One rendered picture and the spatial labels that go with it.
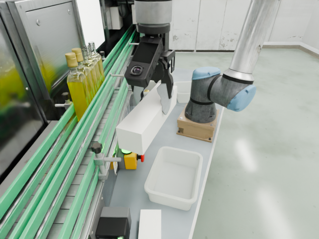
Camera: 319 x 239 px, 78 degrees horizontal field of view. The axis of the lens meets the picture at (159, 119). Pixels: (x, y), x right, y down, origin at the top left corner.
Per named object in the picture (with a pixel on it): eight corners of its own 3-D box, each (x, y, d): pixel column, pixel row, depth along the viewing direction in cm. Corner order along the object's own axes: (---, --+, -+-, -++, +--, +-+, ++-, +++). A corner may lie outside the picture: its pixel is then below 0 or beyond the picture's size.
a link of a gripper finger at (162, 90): (181, 105, 54) (173, 72, 50) (174, 116, 49) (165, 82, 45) (171, 105, 55) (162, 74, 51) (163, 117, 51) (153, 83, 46)
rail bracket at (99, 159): (101, 171, 63) (93, 140, 55) (124, 172, 63) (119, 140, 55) (98, 182, 59) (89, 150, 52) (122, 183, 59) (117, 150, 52)
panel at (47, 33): (102, 41, 153) (93, -11, 133) (106, 41, 153) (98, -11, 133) (43, 99, 79) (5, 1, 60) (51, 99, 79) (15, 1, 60)
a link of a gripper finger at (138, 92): (148, 101, 57) (156, 73, 51) (139, 111, 53) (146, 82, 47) (138, 96, 58) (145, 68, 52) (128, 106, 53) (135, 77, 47)
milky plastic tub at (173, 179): (201, 168, 82) (203, 153, 77) (193, 220, 64) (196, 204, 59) (160, 159, 86) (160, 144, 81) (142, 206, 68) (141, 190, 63)
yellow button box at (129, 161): (122, 157, 85) (120, 144, 81) (139, 157, 85) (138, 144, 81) (118, 170, 79) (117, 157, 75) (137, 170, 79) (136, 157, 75)
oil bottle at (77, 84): (82, 115, 88) (70, 69, 76) (95, 115, 88) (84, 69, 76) (78, 123, 83) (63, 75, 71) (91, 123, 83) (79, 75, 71)
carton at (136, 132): (176, 103, 62) (177, 86, 59) (143, 155, 44) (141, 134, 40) (158, 100, 64) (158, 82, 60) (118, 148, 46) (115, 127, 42)
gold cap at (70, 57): (76, 67, 70) (73, 55, 68) (66, 67, 70) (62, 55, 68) (79, 64, 73) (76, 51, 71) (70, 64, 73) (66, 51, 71)
